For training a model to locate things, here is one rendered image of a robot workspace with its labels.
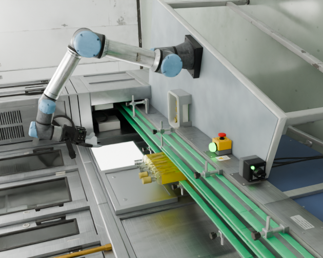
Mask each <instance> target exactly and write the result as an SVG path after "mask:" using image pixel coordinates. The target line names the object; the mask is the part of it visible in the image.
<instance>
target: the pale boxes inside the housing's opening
mask: <svg viewBox="0 0 323 258"><path fill-rule="evenodd" d="M93 108H94V109H95V110H103V109H111V108H113V103H108V104H100V105H93ZM105 119H106V117H98V118H95V123H98V124H97V125H96V127H97V128H98V130H99V132H103V131H110V130H117V129H120V121H119V119H118V118H117V117H116V116H115V115H113V116H108V120H107V121H105V122H100V121H103V120H105Z"/></svg>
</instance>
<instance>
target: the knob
mask: <svg viewBox="0 0 323 258"><path fill-rule="evenodd" d="M266 175H267V174H266V173H265V172H264V170H263V169H262V168H261V167H257V168H256V169H255V170H254V171H253V176H254V177H256V178H258V179H260V178H262V177H263V176H266Z"/></svg>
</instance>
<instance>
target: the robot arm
mask: <svg viewBox="0 0 323 258"><path fill-rule="evenodd" d="M67 49H68V51H67V53H66V54H65V56H64V58H63V59H62V61H61V63H60V65H59V66H58V68H57V70H56V72H55V73H54V75H53V77H52V79H51V80H50V82H49V84H48V86H47V87H46V89H45V91H44V93H43V95H42V96H40V98H39V100H38V113H37V118H36V121H35V122H31V124H30V128H29V136H31V137H36V138H41V139H47V140H52V141H58V142H59V141H61V142H63V140H64V139H65V143H66V145H67V148H68V151H69V156H70V158H71V159H74V158H76V152H75V151H74V149H73V146H72V144H75V145H80V146H84V147H93V148H99V147H102V145H98V144H99V143H100V142H99V141H97V137H96V136H95V133H94V132H92V133H91V134H90V135H88V136H86V133H87V131H86V129H85V127H81V126H75V127H72V126H67V125H66V124H64V127H63V128H62V127H60V126H54V125H51V124H52V120H53V116H54V112H55V107H56V104H55V103H56V101H57V99H58V97H59V96H60V94H61V92H62V90H63V89H64V87H65V85H66V84H67V82H68V80H69V78H70V77H71V75H72V73H73V71H74V70H75V68H76V66H77V65H78V63H79V61H80V59H81V58H83V57H86V58H92V57H93V58H98V59H101V58H103V57H107V58H112V59H116V60H120V61H124V62H128V63H132V64H135V65H139V66H143V67H148V68H150V69H151V71H152V72H155V73H160V74H164V75H165V76H166V77H175V76H176V75H178V74H179V73H180V71H181V69H186V70H188V69H192V68H193V65H194V51H193V47H192V45H191V43H190V42H189V41H187V42H183V43H181V44H179V45H176V46H171V47H160V48H151V49H150V50H148V49H144V48H140V47H136V46H132V45H129V44H125V43H122V42H118V41H114V40H110V39H107V37H106V35H103V34H100V33H96V32H93V31H92V30H90V29H88V28H80V29H77V30H76V31H75V32H74V34H73V36H72V38H71V40H70V42H69V44H68V46H67Z"/></svg>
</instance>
